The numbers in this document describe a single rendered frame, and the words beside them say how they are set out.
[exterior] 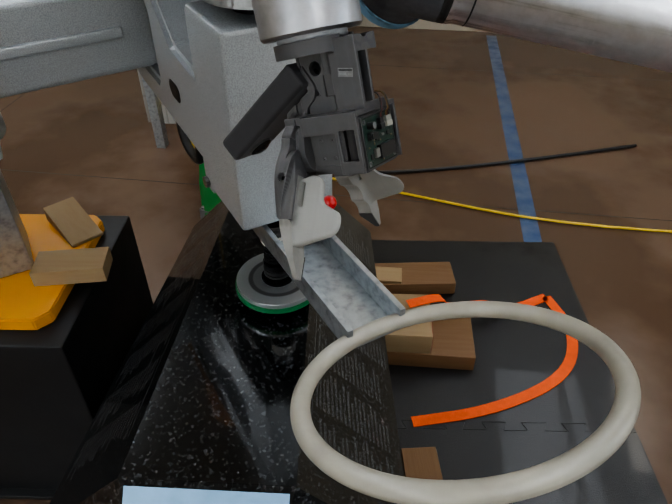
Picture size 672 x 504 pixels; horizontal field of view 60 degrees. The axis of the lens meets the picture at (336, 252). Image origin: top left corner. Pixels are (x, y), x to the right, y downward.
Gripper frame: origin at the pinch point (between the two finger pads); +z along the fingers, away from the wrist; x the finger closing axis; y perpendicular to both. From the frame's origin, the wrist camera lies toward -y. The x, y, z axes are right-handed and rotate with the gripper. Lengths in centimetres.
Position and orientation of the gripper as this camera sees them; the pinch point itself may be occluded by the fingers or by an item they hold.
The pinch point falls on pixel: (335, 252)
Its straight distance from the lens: 58.3
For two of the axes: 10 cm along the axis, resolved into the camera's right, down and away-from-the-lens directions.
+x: 5.3, -3.7, 7.6
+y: 8.3, 0.3, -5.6
